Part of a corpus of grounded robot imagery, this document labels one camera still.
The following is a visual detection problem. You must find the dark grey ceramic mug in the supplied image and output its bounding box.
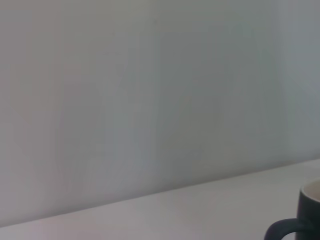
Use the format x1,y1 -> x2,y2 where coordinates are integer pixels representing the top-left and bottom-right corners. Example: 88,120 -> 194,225
264,178 -> 320,240

